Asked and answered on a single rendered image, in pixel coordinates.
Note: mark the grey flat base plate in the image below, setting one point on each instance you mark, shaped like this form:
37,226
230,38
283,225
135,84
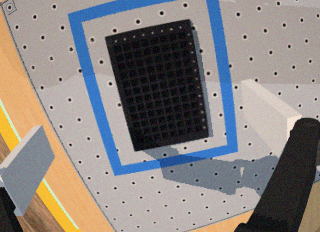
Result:
274,42

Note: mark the black well plate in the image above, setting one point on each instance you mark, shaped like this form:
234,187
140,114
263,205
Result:
156,74

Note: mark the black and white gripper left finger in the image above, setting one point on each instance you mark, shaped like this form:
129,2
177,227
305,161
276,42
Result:
20,176

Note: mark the blue tape outline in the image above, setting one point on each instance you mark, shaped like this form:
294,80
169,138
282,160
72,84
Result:
76,19

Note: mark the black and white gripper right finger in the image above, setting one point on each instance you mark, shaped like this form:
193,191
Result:
283,202

